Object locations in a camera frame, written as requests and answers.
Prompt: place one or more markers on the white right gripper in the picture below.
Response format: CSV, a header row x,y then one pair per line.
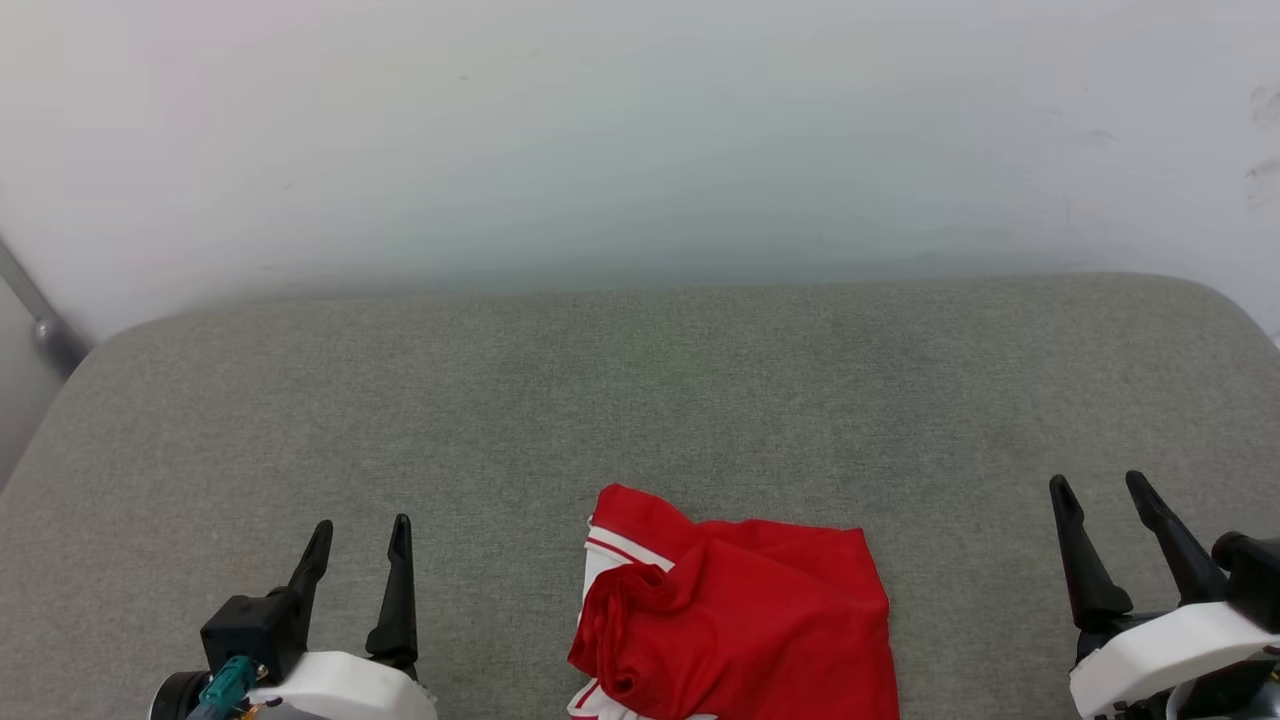
x,y
1165,650

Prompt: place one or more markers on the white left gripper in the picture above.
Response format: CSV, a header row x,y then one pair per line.
x,y
345,690

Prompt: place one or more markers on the red white-trimmed shirt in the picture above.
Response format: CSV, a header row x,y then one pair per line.
x,y
740,620

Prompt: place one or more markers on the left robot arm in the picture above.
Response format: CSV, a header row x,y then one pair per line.
x,y
180,698

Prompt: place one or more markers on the grey metal pole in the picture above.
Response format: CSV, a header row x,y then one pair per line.
x,y
40,310

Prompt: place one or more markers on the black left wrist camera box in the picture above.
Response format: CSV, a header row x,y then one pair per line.
x,y
250,630

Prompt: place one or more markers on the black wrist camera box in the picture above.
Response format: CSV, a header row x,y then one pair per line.
x,y
1255,580
250,630

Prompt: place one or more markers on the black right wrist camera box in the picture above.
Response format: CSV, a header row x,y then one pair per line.
x,y
1255,580

